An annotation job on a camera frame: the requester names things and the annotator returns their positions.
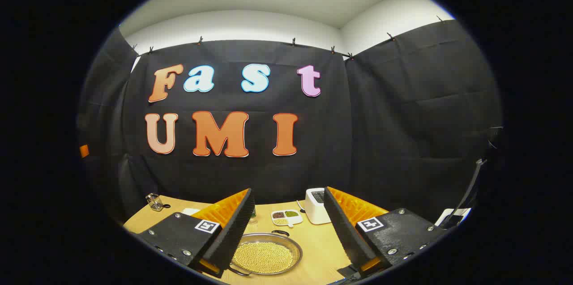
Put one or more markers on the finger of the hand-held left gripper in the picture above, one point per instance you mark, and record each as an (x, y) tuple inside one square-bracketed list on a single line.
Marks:
[(84, 151)]

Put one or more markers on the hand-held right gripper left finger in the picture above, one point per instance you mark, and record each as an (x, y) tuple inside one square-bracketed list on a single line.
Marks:
[(233, 231)]

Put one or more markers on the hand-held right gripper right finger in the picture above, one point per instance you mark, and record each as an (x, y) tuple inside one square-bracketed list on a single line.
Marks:
[(342, 231)]

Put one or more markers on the pile of yellow soybeans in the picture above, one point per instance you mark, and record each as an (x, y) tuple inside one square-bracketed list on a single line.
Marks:
[(264, 257)]

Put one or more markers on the clear plastic bottle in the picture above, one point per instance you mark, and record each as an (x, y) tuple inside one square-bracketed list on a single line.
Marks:
[(253, 215)]

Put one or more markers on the white box-shaped appliance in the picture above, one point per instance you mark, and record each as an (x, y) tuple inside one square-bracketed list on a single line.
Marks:
[(315, 209)]

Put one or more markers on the white divided bean dish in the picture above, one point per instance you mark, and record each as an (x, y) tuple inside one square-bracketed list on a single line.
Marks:
[(286, 218)]

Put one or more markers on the black backdrop cloth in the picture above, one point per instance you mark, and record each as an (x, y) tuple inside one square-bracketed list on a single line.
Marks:
[(358, 142)]

